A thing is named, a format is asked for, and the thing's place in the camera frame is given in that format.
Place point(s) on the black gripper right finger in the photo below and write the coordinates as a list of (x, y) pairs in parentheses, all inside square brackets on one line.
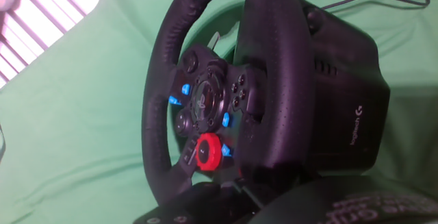
[(349, 203)]

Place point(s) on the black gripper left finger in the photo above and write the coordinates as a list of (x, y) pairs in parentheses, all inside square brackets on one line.
[(205, 203)]

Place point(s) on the black racing steering wheel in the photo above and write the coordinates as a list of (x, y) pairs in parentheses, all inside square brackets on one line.
[(273, 80)]

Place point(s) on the black steering wheel base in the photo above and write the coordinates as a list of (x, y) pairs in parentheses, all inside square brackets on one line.
[(349, 90)]

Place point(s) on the green cloth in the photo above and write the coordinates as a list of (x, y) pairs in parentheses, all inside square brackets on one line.
[(68, 131)]

